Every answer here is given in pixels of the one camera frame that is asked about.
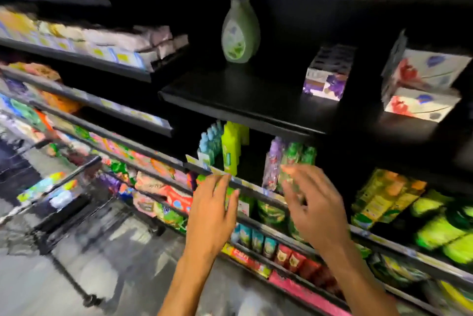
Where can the person's right hand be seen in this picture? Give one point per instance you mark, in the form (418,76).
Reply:
(321,212)

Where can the person's left hand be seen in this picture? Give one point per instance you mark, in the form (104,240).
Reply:
(211,220)

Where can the green white box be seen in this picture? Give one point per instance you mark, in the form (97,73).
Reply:
(245,205)

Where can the pile of white wipe packets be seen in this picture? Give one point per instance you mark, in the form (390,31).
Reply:
(111,37)

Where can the pale green pump soap bottle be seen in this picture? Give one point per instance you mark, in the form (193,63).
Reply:
(240,31)

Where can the green lidded wipe tub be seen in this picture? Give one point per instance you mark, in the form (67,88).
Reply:
(272,216)

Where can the black store shelf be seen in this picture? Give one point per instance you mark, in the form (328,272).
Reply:
(244,101)
(89,61)

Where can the red snack packet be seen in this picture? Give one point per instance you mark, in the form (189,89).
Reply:
(179,200)

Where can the yellow red packets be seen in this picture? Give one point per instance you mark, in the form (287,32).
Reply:
(244,259)

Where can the long pink packet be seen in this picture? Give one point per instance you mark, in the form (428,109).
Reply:
(303,291)

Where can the row of white red soap boxes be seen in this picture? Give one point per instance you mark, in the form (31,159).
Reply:
(425,79)

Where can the strip of shelf price tags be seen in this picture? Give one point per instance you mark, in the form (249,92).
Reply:
(96,52)

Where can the person's right forearm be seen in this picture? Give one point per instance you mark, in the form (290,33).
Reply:
(366,286)

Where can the row of purple soap boxes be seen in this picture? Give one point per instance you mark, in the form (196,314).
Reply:
(329,75)

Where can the person's left forearm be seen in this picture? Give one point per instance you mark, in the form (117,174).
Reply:
(188,290)

